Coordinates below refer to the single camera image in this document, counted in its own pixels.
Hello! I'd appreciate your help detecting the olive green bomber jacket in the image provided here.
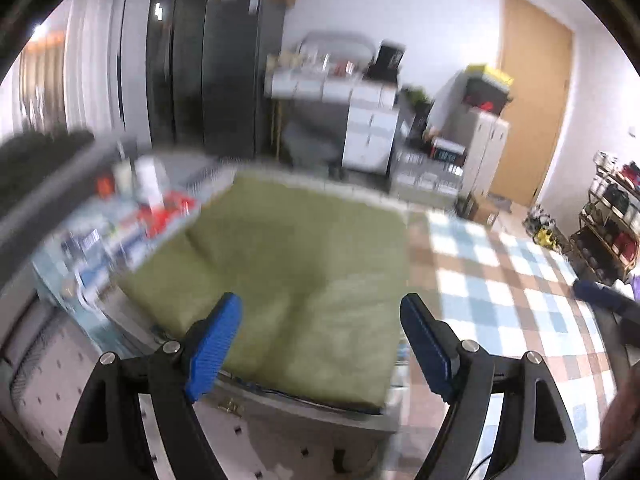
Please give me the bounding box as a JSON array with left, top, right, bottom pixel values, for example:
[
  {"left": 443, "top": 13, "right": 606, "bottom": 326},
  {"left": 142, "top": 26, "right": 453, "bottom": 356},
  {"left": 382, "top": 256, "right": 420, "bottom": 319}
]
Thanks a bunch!
[{"left": 119, "top": 172, "right": 408, "bottom": 411}]

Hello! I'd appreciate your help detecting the person's right hand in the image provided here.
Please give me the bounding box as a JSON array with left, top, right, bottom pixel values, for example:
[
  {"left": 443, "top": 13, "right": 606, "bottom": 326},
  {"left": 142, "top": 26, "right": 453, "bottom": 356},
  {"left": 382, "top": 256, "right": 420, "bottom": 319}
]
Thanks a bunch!
[{"left": 600, "top": 368, "right": 639, "bottom": 460}]

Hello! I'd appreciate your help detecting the shoe rack with shoes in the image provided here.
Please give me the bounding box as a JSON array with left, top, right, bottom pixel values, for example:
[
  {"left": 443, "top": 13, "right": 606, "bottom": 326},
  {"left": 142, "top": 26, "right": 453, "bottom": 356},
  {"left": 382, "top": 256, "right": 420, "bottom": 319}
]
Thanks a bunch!
[{"left": 570, "top": 151, "right": 639, "bottom": 286}]

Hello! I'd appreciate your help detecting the checkered bed sheet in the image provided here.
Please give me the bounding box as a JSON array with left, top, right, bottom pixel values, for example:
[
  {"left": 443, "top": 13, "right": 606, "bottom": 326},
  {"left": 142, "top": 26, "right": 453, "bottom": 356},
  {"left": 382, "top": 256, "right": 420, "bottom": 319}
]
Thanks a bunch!
[{"left": 408, "top": 210, "right": 616, "bottom": 450}]

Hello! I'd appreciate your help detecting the white cabinet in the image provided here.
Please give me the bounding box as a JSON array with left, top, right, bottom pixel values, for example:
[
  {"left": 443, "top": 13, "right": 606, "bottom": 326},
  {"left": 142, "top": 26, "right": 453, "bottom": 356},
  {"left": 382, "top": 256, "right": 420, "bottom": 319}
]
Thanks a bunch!
[{"left": 456, "top": 108, "right": 510, "bottom": 197}]

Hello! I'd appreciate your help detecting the silver suitcase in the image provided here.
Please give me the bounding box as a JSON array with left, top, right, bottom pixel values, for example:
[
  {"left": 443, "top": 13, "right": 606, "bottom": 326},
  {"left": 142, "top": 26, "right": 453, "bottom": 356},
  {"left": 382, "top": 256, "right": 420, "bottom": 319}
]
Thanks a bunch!
[{"left": 390, "top": 148, "right": 463, "bottom": 209}]

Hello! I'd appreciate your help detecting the yellow lid storage bin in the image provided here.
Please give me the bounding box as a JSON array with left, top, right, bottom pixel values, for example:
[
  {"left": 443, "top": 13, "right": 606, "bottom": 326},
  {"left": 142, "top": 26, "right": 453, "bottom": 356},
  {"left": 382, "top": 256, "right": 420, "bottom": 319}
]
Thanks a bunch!
[{"left": 435, "top": 64, "right": 514, "bottom": 116}]

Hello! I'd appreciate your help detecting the wooden door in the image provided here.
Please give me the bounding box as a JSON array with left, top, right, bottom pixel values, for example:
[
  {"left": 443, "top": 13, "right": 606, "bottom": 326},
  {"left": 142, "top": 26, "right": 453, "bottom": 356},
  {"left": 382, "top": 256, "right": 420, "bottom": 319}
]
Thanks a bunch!
[{"left": 490, "top": 0, "right": 574, "bottom": 206}]

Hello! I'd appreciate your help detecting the white drawer desk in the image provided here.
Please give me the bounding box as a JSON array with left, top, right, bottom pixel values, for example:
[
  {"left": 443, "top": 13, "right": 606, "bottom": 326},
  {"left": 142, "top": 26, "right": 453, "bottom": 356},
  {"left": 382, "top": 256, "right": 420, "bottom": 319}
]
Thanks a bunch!
[{"left": 265, "top": 68, "right": 399, "bottom": 176}]

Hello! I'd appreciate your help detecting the black wardrobe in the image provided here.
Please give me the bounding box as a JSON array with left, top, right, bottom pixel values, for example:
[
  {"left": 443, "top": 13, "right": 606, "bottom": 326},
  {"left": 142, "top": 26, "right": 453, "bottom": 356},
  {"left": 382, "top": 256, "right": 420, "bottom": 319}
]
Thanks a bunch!
[{"left": 145, "top": 0, "right": 286, "bottom": 159}]

